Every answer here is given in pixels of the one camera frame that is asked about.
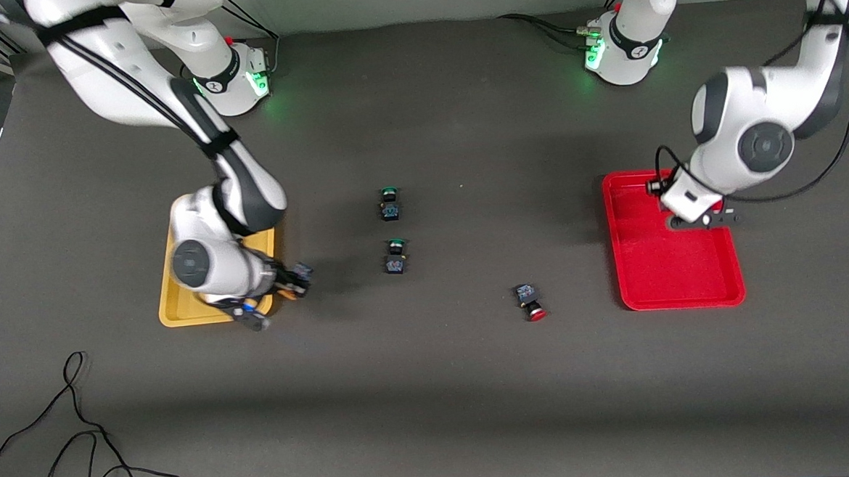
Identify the yellow push button switch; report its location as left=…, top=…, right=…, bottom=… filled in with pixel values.
left=278, top=262, right=317, bottom=302

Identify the red push button switch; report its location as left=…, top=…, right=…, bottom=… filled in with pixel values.
left=515, top=282, right=549, bottom=323

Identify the red plastic tray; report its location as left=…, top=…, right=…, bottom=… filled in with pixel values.
left=602, top=166, right=747, bottom=314

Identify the yellow plastic tray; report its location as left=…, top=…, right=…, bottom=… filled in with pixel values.
left=153, top=216, right=282, bottom=329

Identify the green push button switch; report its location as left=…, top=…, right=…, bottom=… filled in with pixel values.
left=379, top=186, right=405, bottom=223
left=384, top=239, right=409, bottom=276

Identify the loose thin black cable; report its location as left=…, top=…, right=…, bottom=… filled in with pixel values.
left=0, top=345, right=192, bottom=477

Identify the black right arm base cable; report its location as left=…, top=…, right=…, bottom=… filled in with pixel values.
left=220, top=0, right=283, bottom=81

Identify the black arm base cable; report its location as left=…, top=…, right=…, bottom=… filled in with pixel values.
left=494, top=0, right=631, bottom=55
left=220, top=0, right=283, bottom=81

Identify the black left arm base cable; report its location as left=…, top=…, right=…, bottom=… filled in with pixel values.
left=494, top=0, right=631, bottom=55

